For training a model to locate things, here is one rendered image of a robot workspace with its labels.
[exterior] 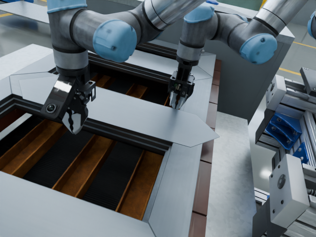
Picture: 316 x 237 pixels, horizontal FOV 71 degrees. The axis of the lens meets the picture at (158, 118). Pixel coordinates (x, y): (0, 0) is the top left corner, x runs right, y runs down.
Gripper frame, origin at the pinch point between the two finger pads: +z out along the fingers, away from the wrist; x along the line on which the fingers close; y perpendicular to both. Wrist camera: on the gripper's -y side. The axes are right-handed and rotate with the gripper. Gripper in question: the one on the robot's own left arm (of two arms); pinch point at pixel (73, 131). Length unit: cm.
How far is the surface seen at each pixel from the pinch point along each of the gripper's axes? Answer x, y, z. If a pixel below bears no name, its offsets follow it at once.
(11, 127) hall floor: 101, 64, 87
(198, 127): -34.8, 20.3, 1.0
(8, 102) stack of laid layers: 27.4, 6.2, 2.7
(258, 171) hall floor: -100, 100, 87
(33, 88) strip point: 24.5, 14.7, 1.0
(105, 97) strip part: 0.3, 21.7, 1.0
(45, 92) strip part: 19.5, 14.7, 1.0
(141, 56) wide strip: 1, 65, 1
